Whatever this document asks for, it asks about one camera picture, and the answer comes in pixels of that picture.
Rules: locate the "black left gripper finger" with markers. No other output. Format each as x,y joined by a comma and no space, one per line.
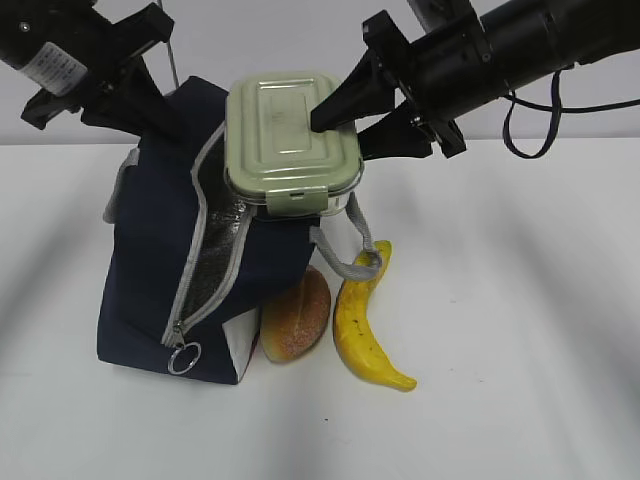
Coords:
132,103

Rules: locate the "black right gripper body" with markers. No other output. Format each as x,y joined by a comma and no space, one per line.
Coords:
431,71

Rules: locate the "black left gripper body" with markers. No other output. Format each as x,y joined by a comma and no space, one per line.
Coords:
68,49

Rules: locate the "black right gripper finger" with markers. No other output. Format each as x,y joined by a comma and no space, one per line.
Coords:
365,92
396,135

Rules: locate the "green lidded glass container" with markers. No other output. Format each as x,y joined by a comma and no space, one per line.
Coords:
273,158

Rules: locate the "navy and white lunch bag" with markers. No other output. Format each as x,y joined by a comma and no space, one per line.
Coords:
193,263

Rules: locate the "yellow banana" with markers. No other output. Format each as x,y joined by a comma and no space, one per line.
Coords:
354,339

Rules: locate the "brown bread roll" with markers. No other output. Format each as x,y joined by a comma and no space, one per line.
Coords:
294,321

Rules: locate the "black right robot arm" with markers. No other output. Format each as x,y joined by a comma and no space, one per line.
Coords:
530,40

